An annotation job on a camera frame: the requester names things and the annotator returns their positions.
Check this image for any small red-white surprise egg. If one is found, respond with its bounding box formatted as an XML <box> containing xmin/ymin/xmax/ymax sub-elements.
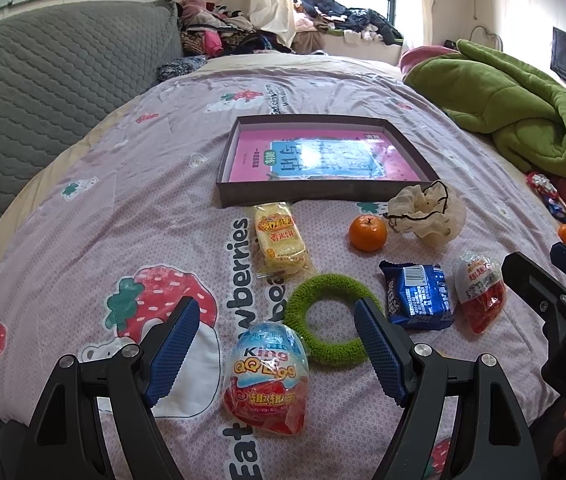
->
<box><xmin>454</xmin><ymin>250</ymin><xmax>506</xmax><ymax>335</ymax></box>

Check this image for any blue cookie packet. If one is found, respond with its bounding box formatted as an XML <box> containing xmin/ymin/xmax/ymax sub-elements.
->
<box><xmin>379</xmin><ymin>261</ymin><xmax>453</xmax><ymax>330</ymax></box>

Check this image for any beige sheer fabric scrunchie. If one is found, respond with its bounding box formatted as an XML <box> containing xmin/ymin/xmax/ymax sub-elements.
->
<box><xmin>384</xmin><ymin>180</ymin><xmax>466</xmax><ymax>247</ymax></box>

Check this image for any green knitted ring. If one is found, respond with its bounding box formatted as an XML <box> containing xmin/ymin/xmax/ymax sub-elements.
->
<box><xmin>283</xmin><ymin>273</ymin><xmax>387</xmax><ymax>366</ymax></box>

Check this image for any orange mandarin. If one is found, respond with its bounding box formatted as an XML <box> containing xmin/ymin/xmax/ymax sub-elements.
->
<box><xmin>348</xmin><ymin>214</ymin><xmax>387</xmax><ymax>252</ymax></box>

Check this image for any large blue-red surprise egg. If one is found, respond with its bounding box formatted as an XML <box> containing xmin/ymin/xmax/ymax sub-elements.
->
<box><xmin>222</xmin><ymin>322</ymin><xmax>309</xmax><ymax>436</ymax></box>

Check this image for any yellow rice cracker packet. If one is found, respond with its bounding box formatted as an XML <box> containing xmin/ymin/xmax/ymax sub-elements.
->
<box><xmin>253</xmin><ymin>202</ymin><xmax>313</xmax><ymax>278</ymax></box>

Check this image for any small orange by pillow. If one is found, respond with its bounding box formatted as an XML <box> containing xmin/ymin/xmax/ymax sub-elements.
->
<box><xmin>557</xmin><ymin>223</ymin><xmax>566</xmax><ymax>245</ymax></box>

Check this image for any blue foil candy wrapper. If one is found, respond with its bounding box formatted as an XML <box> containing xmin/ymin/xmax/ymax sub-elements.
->
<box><xmin>542</xmin><ymin>196</ymin><xmax>566</xmax><ymax>224</ymax></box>

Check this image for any red foil candy wrapper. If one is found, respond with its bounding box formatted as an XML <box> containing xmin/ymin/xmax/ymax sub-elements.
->
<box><xmin>526</xmin><ymin>171</ymin><xmax>560</xmax><ymax>200</ymax></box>

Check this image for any green fleece blanket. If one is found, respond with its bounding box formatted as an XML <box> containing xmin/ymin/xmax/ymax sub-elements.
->
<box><xmin>399</xmin><ymin>39</ymin><xmax>566</xmax><ymax>178</ymax></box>

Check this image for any pink strawberry print bedsheet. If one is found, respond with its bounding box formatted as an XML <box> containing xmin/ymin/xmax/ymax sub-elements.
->
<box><xmin>0</xmin><ymin>52</ymin><xmax>566</xmax><ymax>480</ymax></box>

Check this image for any dark shallow box tray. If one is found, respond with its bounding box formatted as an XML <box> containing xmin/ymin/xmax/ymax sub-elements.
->
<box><xmin>217</xmin><ymin>114</ymin><xmax>438</xmax><ymax>207</ymax></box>

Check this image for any pink and blue book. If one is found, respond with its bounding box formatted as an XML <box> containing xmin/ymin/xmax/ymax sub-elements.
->
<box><xmin>223</xmin><ymin>127</ymin><xmax>421</xmax><ymax>182</ymax></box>

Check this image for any clothes pile on windowsill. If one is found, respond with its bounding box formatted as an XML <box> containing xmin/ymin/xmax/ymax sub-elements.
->
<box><xmin>293</xmin><ymin>0</ymin><xmax>403</xmax><ymax>46</ymax></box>

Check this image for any grey quilted headboard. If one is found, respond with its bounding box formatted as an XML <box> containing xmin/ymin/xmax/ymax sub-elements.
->
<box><xmin>0</xmin><ymin>0</ymin><xmax>183</xmax><ymax>217</ymax></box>

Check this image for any clothes pile beside bed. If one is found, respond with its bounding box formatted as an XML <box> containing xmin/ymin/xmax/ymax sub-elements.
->
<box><xmin>176</xmin><ymin>0</ymin><xmax>293</xmax><ymax>58</ymax></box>

